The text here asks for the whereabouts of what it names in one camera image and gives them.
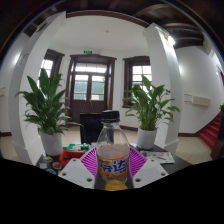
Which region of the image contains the dark-framed window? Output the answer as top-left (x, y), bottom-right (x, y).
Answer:
top-left (39, 49), bottom-right (65, 83)
top-left (122, 55), bottom-right (153, 108)

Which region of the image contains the round orange-rimmed badge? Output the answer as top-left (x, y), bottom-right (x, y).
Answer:
top-left (52, 161), bottom-right (64, 170)

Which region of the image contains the printed paper booklet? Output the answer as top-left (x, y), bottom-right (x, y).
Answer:
top-left (143, 151), bottom-right (176, 165)

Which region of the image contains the leafy plant in white pot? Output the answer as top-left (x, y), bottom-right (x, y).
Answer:
top-left (15, 68), bottom-right (73, 157)
top-left (122, 75), bottom-right (181, 151)

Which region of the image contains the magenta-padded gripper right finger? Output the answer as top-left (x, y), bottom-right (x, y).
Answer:
top-left (127, 146), bottom-right (169, 190)

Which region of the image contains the green and white box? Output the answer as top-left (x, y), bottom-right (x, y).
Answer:
top-left (66, 143), bottom-right (91, 153)

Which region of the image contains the black chair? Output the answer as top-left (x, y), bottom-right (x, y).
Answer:
top-left (79, 112), bottom-right (104, 145)

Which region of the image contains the dark wooden double door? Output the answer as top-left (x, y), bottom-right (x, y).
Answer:
top-left (66, 54), bottom-right (117, 124)

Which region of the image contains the orange soda plastic bottle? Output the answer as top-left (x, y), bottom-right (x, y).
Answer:
top-left (95, 109), bottom-right (131, 192)

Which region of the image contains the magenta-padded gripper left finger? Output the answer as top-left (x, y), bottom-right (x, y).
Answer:
top-left (58, 146), bottom-right (100, 190)

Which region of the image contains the red rectangular box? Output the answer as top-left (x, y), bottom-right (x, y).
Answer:
top-left (59, 149), bottom-right (86, 168)

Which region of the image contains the red carpeted staircase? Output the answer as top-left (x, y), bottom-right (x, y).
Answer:
top-left (198, 113), bottom-right (223, 151)

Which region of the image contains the white wall-mounted unit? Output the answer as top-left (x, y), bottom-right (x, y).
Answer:
top-left (184, 94), bottom-right (212, 108)

